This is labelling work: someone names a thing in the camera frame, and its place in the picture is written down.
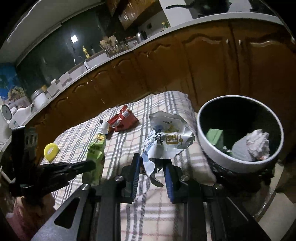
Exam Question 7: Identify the black wok pan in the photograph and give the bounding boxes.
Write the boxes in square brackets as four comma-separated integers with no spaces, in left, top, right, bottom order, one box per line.
[166,0,232,15]

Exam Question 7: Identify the white crumpled plastic bag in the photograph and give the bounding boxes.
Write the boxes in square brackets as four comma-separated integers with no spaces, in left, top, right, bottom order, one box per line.
[231,129,270,162]

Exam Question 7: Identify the left hand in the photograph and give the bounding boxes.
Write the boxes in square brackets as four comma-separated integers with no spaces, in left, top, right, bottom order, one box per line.
[6,193,56,240]

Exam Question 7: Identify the white canister with lid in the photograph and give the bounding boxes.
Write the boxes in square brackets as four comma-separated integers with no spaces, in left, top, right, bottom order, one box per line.
[31,88,48,109]

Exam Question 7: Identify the plaid checkered cloth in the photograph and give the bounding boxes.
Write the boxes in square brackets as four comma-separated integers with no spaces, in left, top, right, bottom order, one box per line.
[40,90,217,241]

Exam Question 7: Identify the green carton box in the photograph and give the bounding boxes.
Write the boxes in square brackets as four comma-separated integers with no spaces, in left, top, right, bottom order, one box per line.
[206,128,232,155]

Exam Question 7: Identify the brown wooden base cabinets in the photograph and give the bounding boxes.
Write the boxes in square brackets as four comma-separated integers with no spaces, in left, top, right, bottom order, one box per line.
[29,19,295,161]

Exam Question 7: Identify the yellow oil bottle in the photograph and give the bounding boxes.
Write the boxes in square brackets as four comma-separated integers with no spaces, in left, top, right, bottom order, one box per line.
[82,46,90,59]

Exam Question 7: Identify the white round clock device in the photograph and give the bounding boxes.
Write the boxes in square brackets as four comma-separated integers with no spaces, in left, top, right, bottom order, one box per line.
[1,104,19,129]

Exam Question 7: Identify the dark silver wrapper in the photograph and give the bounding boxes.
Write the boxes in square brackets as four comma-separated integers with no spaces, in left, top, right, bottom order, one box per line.
[141,111,195,187]

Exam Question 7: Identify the brown upper wall cabinets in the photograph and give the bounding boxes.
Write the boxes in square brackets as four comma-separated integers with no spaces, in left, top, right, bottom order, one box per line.
[106,0,162,30]

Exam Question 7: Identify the steel electric kettle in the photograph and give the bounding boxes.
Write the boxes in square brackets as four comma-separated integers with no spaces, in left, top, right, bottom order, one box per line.
[135,32,145,44]

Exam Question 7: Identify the utensil holder rack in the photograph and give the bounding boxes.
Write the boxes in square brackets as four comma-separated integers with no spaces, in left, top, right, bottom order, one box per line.
[100,35,128,57]

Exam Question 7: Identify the white round trash bin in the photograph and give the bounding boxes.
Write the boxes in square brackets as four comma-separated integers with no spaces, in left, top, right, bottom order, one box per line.
[197,95,284,173]

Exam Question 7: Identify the chrome sink faucet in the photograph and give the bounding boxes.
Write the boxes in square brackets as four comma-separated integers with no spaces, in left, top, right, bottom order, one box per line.
[74,56,90,70]

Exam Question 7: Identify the green drink pouch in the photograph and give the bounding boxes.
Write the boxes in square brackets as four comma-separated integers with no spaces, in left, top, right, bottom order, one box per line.
[82,120,109,186]

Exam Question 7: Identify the yellow ring toy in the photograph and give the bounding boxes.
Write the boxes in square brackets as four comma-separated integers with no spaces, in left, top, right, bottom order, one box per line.
[44,143,60,163]

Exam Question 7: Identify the red snack packet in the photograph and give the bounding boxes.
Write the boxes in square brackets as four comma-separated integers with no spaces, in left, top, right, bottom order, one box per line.
[108,105,138,132]

